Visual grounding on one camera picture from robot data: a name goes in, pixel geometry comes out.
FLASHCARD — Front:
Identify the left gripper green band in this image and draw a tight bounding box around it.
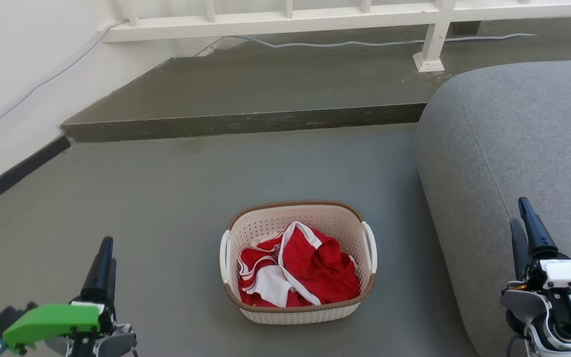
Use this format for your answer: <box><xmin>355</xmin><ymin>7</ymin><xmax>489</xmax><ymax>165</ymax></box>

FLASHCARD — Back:
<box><xmin>0</xmin><ymin>237</ymin><xmax>117</xmax><ymax>355</ymax></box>

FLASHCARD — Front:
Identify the cream perforated plastic laundry basket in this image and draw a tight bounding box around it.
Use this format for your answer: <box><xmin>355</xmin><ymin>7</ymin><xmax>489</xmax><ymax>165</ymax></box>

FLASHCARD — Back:
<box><xmin>220</xmin><ymin>200</ymin><xmax>378</xmax><ymax>325</ymax></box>

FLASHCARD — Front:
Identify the black baseboard strip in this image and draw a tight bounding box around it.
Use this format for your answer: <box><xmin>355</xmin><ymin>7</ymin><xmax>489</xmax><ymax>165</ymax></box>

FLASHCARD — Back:
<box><xmin>0</xmin><ymin>135</ymin><xmax>72</xmax><ymax>217</ymax></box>

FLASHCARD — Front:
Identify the red garment with white trim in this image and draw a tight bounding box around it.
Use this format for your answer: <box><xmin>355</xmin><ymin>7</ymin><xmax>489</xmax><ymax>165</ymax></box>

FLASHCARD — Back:
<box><xmin>237</xmin><ymin>232</ymin><xmax>292</xmax><ymax>308</ymax></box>
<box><xmin>279</xmin><ymin>221</ymin><xmax>361</xmax><ymax>305</ymax></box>

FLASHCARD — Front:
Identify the grey raised concrete step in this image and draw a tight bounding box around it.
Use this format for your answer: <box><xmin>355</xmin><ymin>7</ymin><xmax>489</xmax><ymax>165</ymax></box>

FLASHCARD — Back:
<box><xmin>59</xmin><ymin>17</ymin><xmax>571</xmax><ymax>144</ymax></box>

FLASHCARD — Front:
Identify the white metal railing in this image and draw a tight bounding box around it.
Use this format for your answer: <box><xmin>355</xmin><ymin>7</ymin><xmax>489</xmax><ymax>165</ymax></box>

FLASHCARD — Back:
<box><xmin>102</xmin><ymin>0</ymin><xmax>571</xmax><ymax>73</ymax></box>

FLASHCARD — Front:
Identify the thin grey cable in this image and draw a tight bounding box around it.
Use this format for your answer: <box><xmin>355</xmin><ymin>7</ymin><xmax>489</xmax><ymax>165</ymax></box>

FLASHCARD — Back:
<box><xmin>0</xmin><ymin>19</ymin><xmax>538</xmax><ymax>140</ymax></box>

